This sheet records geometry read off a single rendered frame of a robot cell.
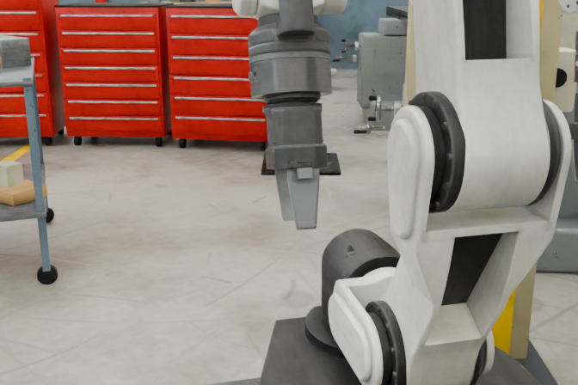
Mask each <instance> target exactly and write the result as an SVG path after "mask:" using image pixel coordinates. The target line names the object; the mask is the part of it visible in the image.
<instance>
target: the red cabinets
mask: <svg viewBox="0 0 578 385"><path fill-rule="evenodd" d="M255 28H258V20H256V19H255V18H254V17H253V16H252V15H238V14H237V13H236V12H235V11H234V10H233V7H232V3H181V4H175V5H174V3H69V4H61V5H59V0H0V35H6V36H15V37H25V38H29V45H30V54H31V55H33V57H34V74H35V82H36V91H37V100H38V108H39V117H40V134H41V136H42V137H45V145H46V146H51V145H52V137H54V136H55V135H56V134H57V133H58V134H64V127H65V126H66V135H67V136H68V137H74V144H75V145H81V143H82V137H144V138H156V146H162V138H165V136H166V135H167V134H168V135H172V138H179V139H180V140H179V145H180V148H185V147H186V144H187V139H205V140H230V141H253V142H261V151H265V149H266V148H267V118H266V117H265V114H264V113H263V112H262V107H264V106H267V104H266V103H265V102H263V100H258V99H253V98H251V90H250V82H249V42H248V36H249V35H250V34H251V33H252V32H253V30H254V29H255ZM0 138H28V122H27V114H26V105H25V97H24V88H23V86H22V87H4V88H0Z"/></svg>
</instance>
